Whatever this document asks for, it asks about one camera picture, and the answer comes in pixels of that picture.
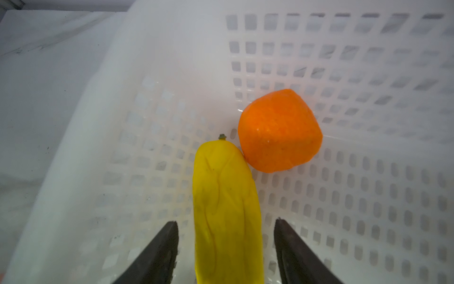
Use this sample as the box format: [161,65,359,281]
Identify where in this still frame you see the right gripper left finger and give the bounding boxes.
[113,221,179,284]

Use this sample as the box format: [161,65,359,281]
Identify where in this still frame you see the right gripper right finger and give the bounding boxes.
[274,218,342,284]

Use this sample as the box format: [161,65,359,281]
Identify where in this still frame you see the yellow green mango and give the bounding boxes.
[192,134,264,284]

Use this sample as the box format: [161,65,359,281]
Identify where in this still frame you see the orange tangerine top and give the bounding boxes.
[237,89,323,173]

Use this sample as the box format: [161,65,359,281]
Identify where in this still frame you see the white perforated plastic basket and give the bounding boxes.
[1,1,454,284]

